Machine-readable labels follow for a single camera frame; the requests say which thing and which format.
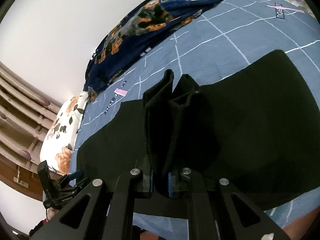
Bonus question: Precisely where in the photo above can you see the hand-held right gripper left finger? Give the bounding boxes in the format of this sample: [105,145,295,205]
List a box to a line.
[29,155,154,240]

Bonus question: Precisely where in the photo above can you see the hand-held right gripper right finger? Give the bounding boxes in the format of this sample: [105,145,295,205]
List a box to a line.
[168,167,292,240]

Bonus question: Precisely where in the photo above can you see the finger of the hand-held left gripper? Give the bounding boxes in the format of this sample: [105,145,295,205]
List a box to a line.
[67,171,84,181]

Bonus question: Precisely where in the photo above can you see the black pants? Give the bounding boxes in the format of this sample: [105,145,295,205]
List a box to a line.
[76,50,320,218]

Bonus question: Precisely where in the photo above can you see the metal door latch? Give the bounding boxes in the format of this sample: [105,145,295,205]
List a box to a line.
[14,166,28,187]

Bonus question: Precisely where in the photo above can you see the brown wooden door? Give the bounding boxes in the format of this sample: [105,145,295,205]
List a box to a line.
[0,154,46,202]

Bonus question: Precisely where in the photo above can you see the white floral pillow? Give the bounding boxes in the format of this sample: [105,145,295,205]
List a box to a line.
[40,92,89,175]

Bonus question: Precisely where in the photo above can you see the person's dark clothing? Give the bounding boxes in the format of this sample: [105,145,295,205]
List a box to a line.
[29,219,52,238]

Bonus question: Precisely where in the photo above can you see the blue-grey checked bed sheet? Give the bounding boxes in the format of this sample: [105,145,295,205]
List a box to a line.
[69,0,320,233]

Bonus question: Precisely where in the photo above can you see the navy floral blanket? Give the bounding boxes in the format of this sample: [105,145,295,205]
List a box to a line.
[84,0,260,100]

